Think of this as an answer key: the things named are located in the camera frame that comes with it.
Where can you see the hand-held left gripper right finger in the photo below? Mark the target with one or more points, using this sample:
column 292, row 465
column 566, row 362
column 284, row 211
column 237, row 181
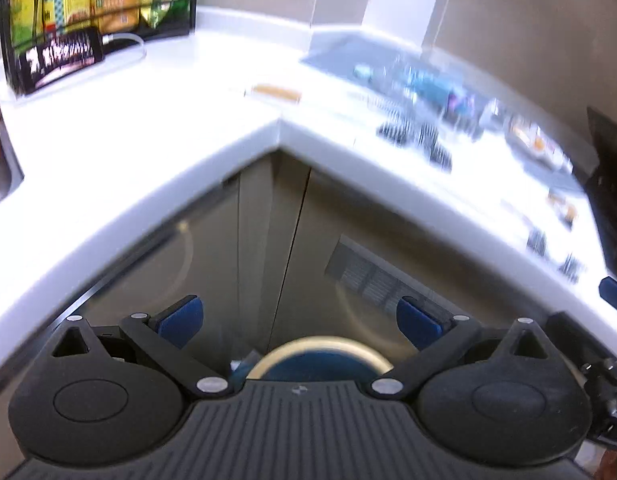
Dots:
column 418, row 322

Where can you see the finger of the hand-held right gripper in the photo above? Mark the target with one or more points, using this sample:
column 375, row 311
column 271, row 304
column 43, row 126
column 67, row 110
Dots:
column 576, row 334
column 614, row 292

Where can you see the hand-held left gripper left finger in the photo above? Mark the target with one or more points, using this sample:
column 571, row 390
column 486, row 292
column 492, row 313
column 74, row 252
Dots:
column 186, row 317

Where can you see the blue trash can beige rim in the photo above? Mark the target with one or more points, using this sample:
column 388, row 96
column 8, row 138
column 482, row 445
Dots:
column 313, row 365

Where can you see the black gas stove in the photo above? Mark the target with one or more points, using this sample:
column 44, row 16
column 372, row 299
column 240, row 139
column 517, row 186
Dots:
column 613, row 230

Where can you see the cabinet vent grille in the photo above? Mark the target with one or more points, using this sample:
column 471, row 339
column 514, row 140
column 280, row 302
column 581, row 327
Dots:
column 363, row 275

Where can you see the beige base cabinet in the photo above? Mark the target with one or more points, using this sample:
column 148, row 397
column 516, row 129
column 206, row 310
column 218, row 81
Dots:
column 268, row 240

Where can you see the black wok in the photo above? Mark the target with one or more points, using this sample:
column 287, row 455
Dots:
column 611, row 145

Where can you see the clear packet with orange contents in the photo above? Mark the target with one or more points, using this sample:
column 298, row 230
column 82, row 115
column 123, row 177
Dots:
column 536, row 142

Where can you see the purple wrapper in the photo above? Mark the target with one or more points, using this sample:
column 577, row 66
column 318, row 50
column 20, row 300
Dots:
column 461, row 102

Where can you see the steel sink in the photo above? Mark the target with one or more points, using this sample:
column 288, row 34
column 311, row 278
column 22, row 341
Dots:
column 1, row 180

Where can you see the grey counter mat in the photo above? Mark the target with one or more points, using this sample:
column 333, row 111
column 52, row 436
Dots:
column 338, row 50

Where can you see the black smartphone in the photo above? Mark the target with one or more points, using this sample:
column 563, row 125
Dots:
column 63, row 55

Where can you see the yellow green bottle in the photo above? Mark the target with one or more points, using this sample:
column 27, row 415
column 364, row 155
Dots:
column 23, row 5

